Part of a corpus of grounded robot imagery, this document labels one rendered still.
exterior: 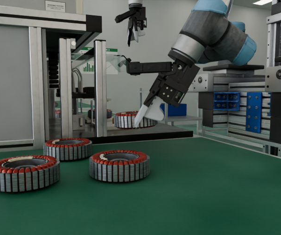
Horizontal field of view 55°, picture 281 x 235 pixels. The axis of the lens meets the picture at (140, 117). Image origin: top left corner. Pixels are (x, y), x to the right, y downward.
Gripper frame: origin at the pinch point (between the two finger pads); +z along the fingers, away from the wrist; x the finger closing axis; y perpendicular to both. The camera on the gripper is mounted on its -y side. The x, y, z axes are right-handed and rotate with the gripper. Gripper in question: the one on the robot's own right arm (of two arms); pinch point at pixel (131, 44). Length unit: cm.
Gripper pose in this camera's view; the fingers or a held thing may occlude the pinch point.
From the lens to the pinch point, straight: 150.3
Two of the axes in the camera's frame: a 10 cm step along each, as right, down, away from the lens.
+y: 9.4, -0.4, 3.5
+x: -3.5, -0.9, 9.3
